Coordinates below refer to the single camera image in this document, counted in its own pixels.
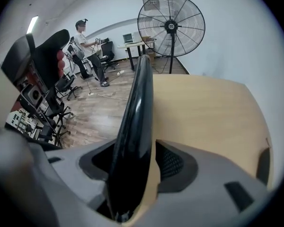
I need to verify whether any white microwave oven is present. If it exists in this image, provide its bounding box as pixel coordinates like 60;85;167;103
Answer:
122;31;142;44

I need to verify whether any long white cable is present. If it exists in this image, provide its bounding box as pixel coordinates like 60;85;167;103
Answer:
92;93;129;101

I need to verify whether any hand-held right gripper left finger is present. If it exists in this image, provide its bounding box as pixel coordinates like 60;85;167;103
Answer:
0;128;119;227

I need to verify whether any light wooden table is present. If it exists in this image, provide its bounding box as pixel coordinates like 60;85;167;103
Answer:
132;74;275;222

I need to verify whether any grey square device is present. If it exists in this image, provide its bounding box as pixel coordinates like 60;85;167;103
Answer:
20;83;44;112

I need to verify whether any table with black legs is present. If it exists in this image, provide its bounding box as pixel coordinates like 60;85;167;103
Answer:
117;38;155;72

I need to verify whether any grey wall panel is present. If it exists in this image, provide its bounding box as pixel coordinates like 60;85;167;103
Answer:
142;0;162;11

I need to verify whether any large black standing fan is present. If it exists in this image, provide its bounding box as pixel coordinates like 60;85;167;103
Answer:
137;0;206;75

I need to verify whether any ceiling light panel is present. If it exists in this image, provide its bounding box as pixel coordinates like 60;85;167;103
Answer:
26;15;39;35

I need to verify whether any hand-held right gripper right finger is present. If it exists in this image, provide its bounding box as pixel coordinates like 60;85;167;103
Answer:
125;140;275;227

